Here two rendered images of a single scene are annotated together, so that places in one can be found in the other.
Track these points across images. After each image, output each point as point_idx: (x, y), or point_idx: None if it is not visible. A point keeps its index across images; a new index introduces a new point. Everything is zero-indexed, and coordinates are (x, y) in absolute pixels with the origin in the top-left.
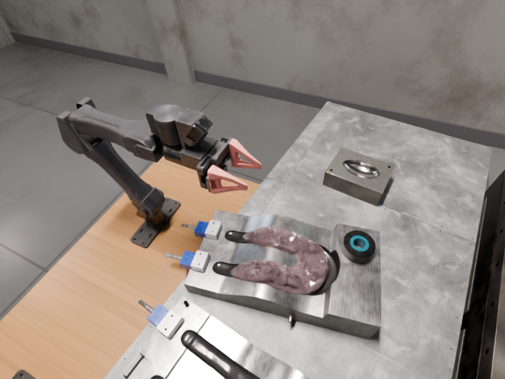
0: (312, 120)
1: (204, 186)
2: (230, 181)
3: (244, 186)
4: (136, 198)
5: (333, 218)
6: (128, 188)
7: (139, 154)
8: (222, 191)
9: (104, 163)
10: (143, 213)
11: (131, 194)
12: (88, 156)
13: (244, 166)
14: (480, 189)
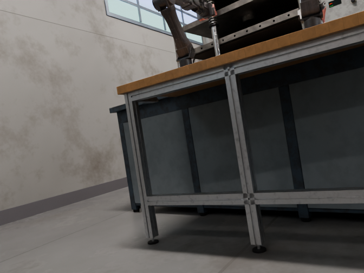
0: (124, 103)
1: (213, 12)
2: (215, 10)
3: (216, 13)
4: (188, 39)
5: None
6: (184, 33)
7: (195, 1)
8: (215, 14)
9: (176, 14)
10: (193, 51)
11: (186, 38)
12: (173, 7)
13: (205, 19)
14: None
